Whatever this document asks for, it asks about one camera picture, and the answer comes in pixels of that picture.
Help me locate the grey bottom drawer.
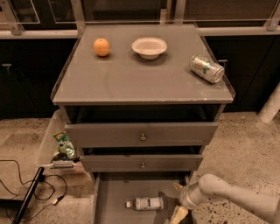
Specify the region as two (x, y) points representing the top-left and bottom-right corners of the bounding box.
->
(93, 172), (189, 224)

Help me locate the grey middle drawer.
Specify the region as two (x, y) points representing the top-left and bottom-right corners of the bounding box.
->
(81, 155), (203, 172)

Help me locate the grey drawer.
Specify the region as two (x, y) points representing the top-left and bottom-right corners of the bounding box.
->
(65, 122), (218, 148)
(93, 172), (189, 224)
(81, 155), (203, 172)

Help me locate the green chip bag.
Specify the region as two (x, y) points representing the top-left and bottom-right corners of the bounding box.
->
(53, 131), (77, 161)

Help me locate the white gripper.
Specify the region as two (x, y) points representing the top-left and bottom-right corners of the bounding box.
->
(170, 183), (204, 224)

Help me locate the grey top drawer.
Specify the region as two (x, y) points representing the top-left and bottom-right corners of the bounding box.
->
(65, 122), (218, 148)

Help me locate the grey drawer cabinet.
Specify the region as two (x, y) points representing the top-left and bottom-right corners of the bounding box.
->
(50, 24), (236, 224)

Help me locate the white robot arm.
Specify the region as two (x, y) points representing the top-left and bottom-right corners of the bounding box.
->
(171, 174), (280, 224)

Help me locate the clear plastic water bottle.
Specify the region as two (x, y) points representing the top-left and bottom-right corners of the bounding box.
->
(125, 197), (164, 211)

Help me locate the green soda can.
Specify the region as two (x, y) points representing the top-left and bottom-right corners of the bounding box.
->
(189, 54), (225, 84)

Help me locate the white paper bowl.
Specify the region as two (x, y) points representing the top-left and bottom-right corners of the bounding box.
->
(131, 38), (167, 60)

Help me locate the metal railing frame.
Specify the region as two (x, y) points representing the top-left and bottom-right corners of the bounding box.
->
(0, 0), (280, 39)

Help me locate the orange fruit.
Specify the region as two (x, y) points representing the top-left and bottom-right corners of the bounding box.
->
(94, 38), (110, 57)

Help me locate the clear plastic storage bin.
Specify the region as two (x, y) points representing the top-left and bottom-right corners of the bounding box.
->
(37, 109), (85, 175)

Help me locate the black flat bar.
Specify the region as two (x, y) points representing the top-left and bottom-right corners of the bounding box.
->
(11, 167), (45, 224)

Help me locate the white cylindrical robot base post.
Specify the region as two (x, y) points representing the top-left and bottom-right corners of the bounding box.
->
(258, 82), (280, 123)

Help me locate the black cable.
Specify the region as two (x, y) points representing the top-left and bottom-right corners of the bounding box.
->
(0, 159), (67, 222)

